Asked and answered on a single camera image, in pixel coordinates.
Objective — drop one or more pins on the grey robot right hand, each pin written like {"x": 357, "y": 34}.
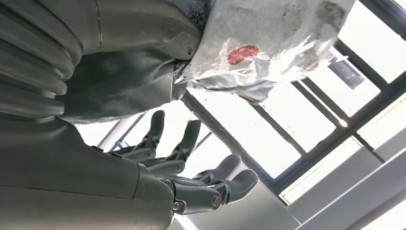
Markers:
{"x": 63, "y": 177}

